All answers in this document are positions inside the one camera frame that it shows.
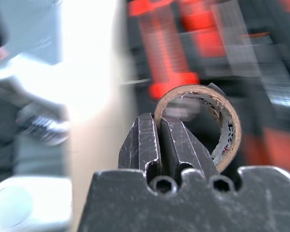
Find black tool case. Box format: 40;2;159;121
124;0;290;187

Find orange handled pliers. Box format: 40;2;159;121
241;125;290;170

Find orange black handled screwdriver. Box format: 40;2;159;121
137;12;202;99
178;0;221;71

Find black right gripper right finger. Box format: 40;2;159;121
160;117;219;181

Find small grey electrical tape roll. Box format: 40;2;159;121
154;83;243;174

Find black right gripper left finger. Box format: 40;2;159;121
116;113;160;171

